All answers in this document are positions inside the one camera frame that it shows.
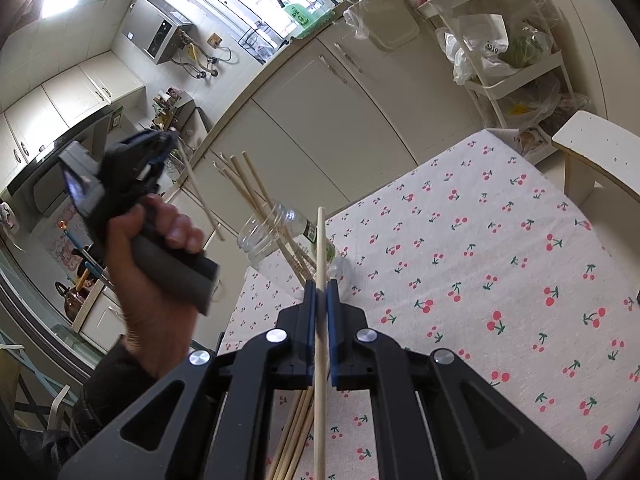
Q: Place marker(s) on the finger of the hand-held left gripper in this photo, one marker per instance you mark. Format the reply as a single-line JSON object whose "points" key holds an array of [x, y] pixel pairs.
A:
{"points": [[159, 142], [156, 172]]}

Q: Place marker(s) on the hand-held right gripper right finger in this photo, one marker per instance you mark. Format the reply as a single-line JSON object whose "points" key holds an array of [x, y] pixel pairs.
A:
{"points": [[334, 340]]}

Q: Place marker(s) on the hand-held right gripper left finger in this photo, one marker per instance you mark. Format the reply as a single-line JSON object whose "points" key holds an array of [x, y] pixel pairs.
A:
{"points": [[307, 330]]}

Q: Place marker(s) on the single wooden chopstick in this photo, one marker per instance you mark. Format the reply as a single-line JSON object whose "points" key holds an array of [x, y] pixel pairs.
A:
{"points": [[200, 195], [321, 250]]}

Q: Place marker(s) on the clear glass jar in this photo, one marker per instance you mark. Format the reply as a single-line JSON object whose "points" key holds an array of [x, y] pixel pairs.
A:
{"points": [[265, 240]]}

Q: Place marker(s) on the bundle of wooden chopsticks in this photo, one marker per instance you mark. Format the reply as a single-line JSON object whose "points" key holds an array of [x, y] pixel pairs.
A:
{"points": [[292, 445]]}

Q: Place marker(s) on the person's left forearm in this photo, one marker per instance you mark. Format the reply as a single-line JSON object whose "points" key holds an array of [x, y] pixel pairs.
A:
{"points": [[105, 390]]}

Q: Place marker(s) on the person's left hand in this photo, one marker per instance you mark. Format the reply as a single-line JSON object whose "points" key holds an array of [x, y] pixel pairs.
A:
{"points": [[135, 310]]}

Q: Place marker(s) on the range hood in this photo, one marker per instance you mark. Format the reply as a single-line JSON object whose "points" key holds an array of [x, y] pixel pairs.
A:
{"points": [[45, 160]]}

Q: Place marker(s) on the blue grey mop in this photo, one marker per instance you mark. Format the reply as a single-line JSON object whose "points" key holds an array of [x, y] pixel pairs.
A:
{"points": [[82, 247]]}

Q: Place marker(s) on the white upper cabinets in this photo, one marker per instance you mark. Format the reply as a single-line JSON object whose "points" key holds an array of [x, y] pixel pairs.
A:
{"points": [[60, 105]]}

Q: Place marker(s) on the silver water heater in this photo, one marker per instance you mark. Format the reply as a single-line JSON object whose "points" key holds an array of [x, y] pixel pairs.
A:
{"points": [[150, 30]]}

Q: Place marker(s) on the copper kettle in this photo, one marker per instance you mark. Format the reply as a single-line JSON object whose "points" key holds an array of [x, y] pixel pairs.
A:
{"points": [[75, 302]]}

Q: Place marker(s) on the cherry print tablecloth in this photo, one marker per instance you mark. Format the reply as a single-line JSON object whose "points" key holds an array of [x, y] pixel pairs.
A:
{"points": [[475, 285]]}

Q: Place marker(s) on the white lower kitchen cabinets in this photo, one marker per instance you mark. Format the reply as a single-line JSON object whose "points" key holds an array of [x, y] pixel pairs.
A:
{"points": [[310, 120]]}

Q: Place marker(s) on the green soap bottle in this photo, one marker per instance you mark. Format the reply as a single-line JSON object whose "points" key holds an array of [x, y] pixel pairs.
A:
{"points": [[295, 14]]}

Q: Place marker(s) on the green cloth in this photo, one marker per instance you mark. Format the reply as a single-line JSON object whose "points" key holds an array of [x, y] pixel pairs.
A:
{"points": [[317, 25]]}

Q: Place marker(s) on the white step stool chair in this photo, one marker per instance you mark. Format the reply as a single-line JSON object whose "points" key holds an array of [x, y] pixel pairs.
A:
{"points": [[59, 402]]}

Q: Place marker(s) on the hanging bin with bag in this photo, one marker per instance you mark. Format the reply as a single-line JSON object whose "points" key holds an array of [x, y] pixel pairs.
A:
{"points": [[390, 20]]}

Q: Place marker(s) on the plastic bags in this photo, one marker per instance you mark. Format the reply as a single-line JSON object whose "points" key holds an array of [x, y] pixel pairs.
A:
{"points": [[480, 45]]}

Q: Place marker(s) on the white stool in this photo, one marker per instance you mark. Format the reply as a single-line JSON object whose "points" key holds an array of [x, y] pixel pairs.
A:
{"points": [[600, 145]]}

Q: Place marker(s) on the wall outlet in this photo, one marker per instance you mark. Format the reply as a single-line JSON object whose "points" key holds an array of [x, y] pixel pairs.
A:
{"points": [[215, 40]]}

